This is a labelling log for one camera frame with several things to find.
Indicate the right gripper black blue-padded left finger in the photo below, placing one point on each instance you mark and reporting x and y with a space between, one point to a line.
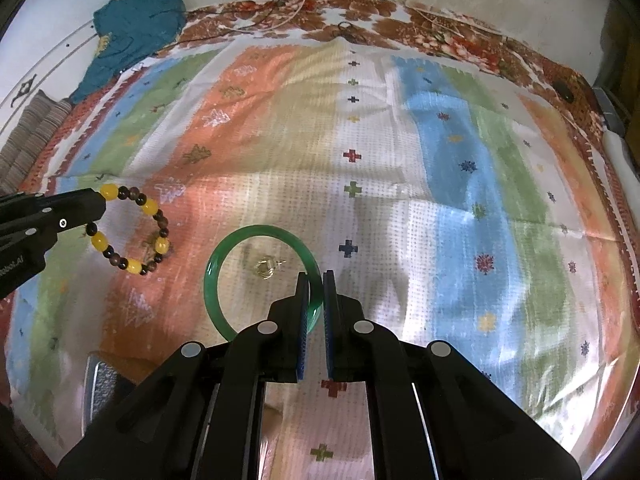
199 415

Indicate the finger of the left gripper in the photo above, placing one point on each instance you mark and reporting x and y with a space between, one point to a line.
35 220

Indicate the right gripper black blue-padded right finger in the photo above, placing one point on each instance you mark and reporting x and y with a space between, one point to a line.
432 413

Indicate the small gold ring charm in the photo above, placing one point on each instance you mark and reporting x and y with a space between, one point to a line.
267 266

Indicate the green jade bangle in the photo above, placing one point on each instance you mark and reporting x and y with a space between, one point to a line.
223 249

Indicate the striped brown pillow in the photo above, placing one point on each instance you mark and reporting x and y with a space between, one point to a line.
34 130

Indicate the silver metal tin box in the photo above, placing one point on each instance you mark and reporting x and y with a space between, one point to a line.
104 387

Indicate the striped colourful cloth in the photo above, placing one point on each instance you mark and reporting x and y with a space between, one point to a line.
451 203

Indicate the teal garment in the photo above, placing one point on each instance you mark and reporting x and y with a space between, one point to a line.
129 31

